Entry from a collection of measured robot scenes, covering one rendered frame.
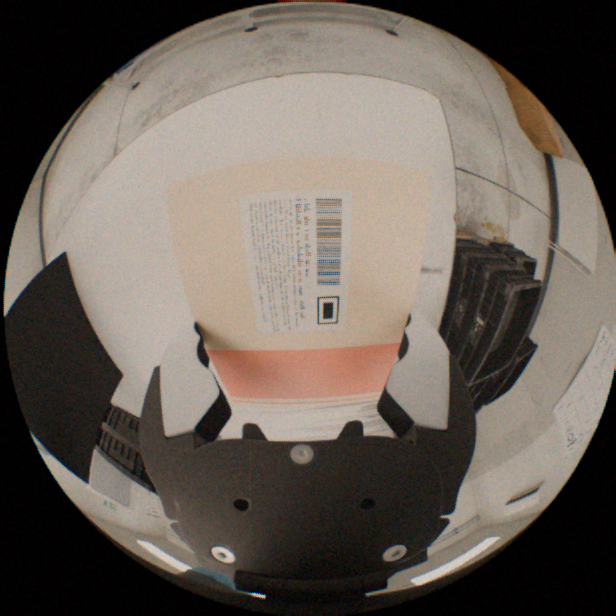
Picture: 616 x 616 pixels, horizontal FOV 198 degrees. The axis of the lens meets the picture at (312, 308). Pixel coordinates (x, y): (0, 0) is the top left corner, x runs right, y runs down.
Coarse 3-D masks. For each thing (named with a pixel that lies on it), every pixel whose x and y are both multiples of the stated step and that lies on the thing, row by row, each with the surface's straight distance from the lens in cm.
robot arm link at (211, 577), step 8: (192, 568) 30; (200, 568) 29; (184, 576) 26; (192, 576) 26; (200, 576) 27; (208, 576) 27; (216, 576) 27; (224, 576) 28; (208, 584) 25; (216, 584) 26; (224, 584) 26; (232, 584) 27; (240, 592) 27
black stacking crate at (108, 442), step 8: (104, 432) 81; (104, 440) 80; (112, 440) 77; (104, 448) 80; (112, 448) 75; (120, 448) 74; (128, 448) 71; (112, 456) 76; (120, 456) 73; (128, 456) 70; (136, 456) 68; (120, 464) 73; (128, 464) 70; (136, 464) 68; (136, 472) 68; (144, 472) 66; (144, 480) 65
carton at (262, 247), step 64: (192, 192) 10; (256, 192) 9; (320, 192) 8; (384, 192) 9; (192, 256) 10; (256, 256) 9; (320, 256) 9; (384, 256) 10; (256, 320) 11; (320, 320) 10; (384, 320) 11; (256, 384) 14; (320, 384) 14; (384, 384) 16
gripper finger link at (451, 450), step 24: (456, 360) 10; (456, 384) 9; (456, 408) 8; (408, 432) 8; (432, 432) 7; (456, 432) 8; (432, 456) 7; (456, 456) 7; (456, 480) 7; (360, 504) 6
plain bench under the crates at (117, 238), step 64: (192, 128) 20; (256, 128) 17; (320, 128) 17; (384, 128) 18; (448, 128) 23; (128, 192) 24; (448, 192) 21; (128, 256) 25; (448, 256) 22; (128, 320) 31; (128, 384) 50
